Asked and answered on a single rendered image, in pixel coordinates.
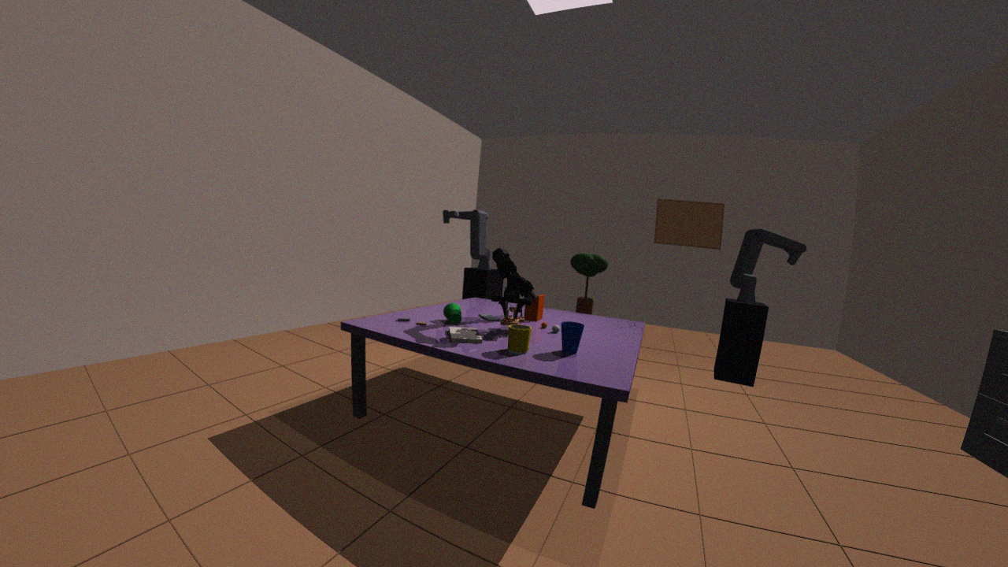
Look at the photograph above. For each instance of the green cylinder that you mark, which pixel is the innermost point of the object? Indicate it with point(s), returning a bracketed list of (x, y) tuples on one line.
[(452, 312)]

